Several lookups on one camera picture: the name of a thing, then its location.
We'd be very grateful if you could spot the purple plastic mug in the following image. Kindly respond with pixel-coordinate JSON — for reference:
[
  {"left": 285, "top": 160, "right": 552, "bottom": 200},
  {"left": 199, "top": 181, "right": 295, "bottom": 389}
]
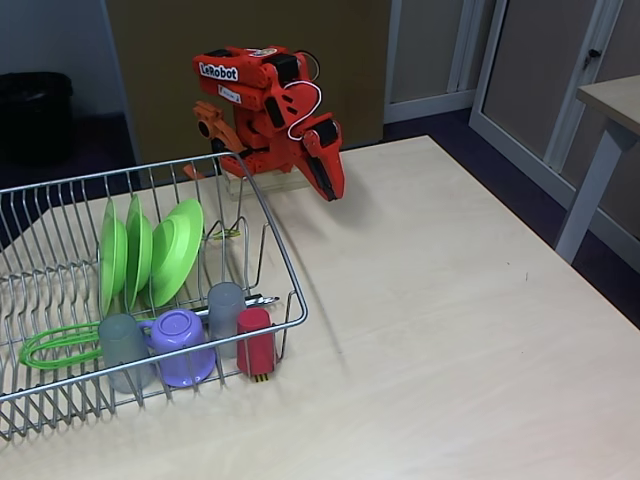
[{"left": 137, "top": 308, "right": 217, "bottom": 389}]

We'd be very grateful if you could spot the metal wire dish rack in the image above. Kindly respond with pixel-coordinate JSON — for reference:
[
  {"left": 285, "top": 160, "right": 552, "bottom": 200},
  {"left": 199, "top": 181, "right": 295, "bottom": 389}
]
[{"left": 0, "top": 151, "right": 309, "bottom": 442}]

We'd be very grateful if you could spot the beige side table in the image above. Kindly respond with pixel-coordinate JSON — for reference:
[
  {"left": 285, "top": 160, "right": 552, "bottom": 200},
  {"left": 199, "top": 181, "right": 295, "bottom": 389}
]
[{"left": 554, "top": 74, "right": 640, "bottom": 264}]

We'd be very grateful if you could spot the green whisk with metal handle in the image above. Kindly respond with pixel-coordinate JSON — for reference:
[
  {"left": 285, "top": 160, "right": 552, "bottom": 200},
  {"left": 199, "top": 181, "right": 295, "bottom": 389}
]
[{"left": 19, "top": 294, "right": 281, "bottom": 371}]

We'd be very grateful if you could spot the black trash bin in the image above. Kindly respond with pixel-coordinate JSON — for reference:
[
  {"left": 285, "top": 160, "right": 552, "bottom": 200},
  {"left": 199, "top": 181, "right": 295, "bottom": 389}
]
[{"left": 0, "top": 72, "right": 75, "bottom": 166}]

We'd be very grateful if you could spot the green plastic plate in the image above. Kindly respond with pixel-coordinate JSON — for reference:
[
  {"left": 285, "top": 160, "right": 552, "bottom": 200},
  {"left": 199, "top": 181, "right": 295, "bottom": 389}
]
[
  {"left": 123, "top": 195, "right": 155, "bottom": 311},
  {"left": 98, "top": 198, "right": 130, "bottom": 317},
  {"left": 149, "top": 198, "right": 205, "bottom": 308}
]

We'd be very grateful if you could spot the grey framed sliding cabinet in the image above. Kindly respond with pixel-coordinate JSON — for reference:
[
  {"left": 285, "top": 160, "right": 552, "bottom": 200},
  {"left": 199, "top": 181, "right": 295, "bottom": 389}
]
[{"left": 468, "top": 0, "right": 640, "bottom": 239}]

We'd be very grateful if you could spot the grey translucent plastic cup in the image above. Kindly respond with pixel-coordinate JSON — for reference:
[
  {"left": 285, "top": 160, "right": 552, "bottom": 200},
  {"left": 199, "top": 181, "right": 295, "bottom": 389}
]
[
  {"left": 206, "top": 282, "right": 248, "bottom": 359},
  {"left": 98, "top": 313, "right": 155, "bottom": 394}
]

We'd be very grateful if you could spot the red plastic cup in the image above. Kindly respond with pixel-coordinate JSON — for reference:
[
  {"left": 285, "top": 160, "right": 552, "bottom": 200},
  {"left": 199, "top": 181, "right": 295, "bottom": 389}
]
[{"left": 235, "top": 307, "right": 277, "bottom": 377}]

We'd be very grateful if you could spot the orange table clamp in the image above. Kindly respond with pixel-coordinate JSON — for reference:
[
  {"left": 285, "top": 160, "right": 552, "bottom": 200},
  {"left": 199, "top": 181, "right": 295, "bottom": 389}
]
[{"left": 182, "top": 99, "right": 249, "bottom": 181}]

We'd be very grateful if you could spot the wooden base block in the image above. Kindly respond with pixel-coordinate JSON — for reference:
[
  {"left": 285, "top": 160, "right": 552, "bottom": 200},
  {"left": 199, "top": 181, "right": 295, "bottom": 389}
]
[{"left": 223, "top": 164, "right": 315, "bottom": 201}]

